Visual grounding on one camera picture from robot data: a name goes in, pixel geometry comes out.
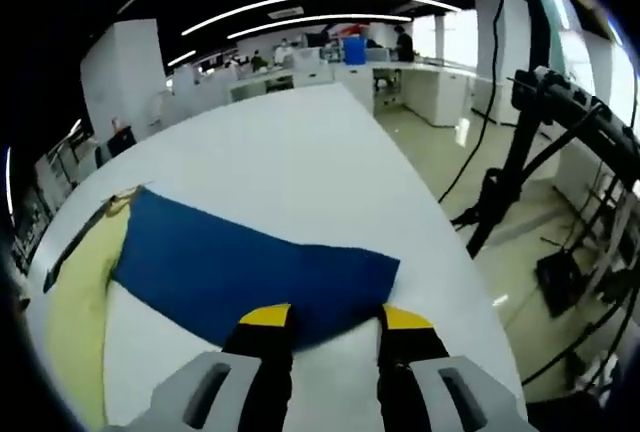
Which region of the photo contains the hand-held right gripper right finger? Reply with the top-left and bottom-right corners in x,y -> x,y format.
375,304 -> 531,432

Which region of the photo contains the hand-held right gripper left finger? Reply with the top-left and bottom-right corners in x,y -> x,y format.
122,303 -> 294,432

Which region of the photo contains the yellow and blue garment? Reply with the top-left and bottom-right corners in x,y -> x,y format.
43,184 -> 401,428

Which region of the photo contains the black floor box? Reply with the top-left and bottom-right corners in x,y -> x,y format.
537,249 -> 584,318

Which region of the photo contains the metal rack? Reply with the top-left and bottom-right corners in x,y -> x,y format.
552,151 -> 640,313

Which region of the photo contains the black cabinet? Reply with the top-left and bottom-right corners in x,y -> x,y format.
107,125 -> 137,158

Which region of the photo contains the black tripod stand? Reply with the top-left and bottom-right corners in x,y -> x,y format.
449,66 -> 640,261

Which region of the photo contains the white lab counter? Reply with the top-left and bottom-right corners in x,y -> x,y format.
227,62 -> 336,103
332,59 -> 475,128

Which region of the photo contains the white square pillar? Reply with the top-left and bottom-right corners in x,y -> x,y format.
79,20 -> 169,144

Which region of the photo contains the white column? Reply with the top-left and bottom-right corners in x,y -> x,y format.
472,0 -> 531,126

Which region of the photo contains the blue bin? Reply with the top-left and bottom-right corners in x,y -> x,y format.
342,36 -> 369,67

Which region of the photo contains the hanging black cable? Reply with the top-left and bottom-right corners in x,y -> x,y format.
437,0 -> 512,203

